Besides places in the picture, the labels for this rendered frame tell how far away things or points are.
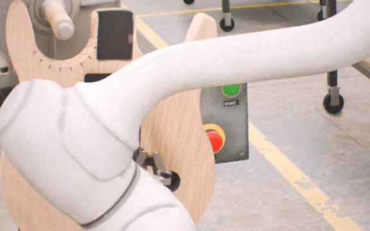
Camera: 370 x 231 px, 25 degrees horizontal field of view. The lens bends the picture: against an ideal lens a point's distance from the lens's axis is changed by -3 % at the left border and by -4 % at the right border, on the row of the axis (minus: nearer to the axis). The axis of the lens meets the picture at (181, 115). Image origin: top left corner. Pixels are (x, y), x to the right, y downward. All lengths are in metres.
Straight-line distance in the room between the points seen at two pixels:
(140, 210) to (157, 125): 0.39
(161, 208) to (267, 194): 2.86
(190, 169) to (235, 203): 2.38
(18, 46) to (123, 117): 0.38
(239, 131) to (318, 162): 2.60
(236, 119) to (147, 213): 0.66
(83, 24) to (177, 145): 0.30
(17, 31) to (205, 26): 0.29
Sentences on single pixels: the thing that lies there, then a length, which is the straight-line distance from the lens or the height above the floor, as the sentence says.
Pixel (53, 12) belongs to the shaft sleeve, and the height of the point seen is 1.26.
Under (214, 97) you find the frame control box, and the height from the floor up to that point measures 1.05.
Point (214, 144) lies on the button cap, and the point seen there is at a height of 0.97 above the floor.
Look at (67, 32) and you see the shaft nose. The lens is 1.28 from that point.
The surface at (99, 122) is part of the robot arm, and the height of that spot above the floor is 1.22.
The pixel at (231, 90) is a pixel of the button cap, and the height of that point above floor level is 1.06.
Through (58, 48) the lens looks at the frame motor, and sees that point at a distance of 1.52.
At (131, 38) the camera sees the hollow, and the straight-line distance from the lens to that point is 1.31.
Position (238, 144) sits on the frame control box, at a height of 0.96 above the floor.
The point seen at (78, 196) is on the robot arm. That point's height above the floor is 1.14.
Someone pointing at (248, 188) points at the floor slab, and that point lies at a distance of 3.90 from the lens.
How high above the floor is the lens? 1.50
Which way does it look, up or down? 18 degrees down
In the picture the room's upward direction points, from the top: 3 degrees counter-clockwise
